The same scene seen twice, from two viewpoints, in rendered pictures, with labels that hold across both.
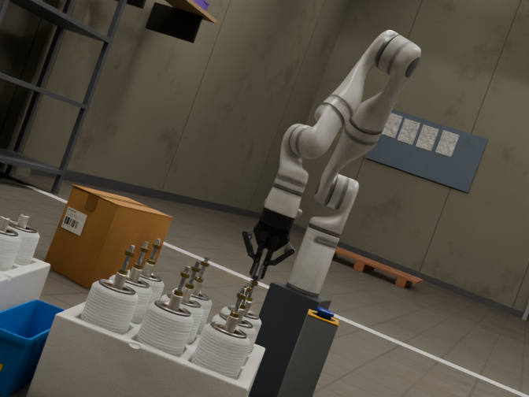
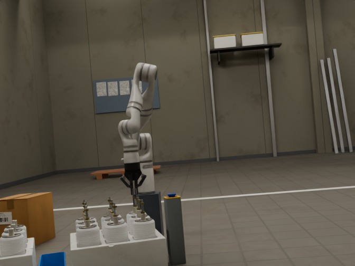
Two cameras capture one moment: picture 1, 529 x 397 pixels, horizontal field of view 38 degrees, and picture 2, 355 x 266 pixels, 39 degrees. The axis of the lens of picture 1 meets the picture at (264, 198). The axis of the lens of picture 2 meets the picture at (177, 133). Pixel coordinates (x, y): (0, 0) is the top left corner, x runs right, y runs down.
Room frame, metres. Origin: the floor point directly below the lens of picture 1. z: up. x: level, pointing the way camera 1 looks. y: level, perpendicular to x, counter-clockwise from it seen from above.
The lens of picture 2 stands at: (-0.61, 0.44, 0.60)
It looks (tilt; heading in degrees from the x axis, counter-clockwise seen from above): 0 degrees down; 343
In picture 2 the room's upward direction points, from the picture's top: 5 degrees counter-clockwise
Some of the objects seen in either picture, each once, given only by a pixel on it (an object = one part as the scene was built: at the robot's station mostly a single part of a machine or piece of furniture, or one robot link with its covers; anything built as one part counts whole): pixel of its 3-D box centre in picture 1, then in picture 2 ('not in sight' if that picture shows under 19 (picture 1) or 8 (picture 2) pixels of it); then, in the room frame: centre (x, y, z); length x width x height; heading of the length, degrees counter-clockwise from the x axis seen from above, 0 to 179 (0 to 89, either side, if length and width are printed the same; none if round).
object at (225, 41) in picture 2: not in sight; (224, 43); (8.81, -3.65, 2.43); 0.47 x 0.40 x 0.26; 70
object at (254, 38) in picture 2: not in sight; (252, 40); (8.62, -4.18, 2.43); 0.47 x 0.39 x 0.26; 70
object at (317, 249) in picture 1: (312, 261); (145, 177); (2.05, -0.18, 0.39); 0.09 x 0.09 x 0.17; 70
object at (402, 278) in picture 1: (365, 265); (127, 172); (7.80, -1.20, 0.05); 1.17 x 0.80 x 0.11; 71
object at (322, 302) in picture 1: (282, 343); (149, 220); (2.05, -0.18, 0.15); 0.14 x 0.14 x 0.30; 70
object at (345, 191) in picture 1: (334, 206); (143, 149); (2.05, -0.18, 0.54); 0.09 x 0.09 x 0.17; 2
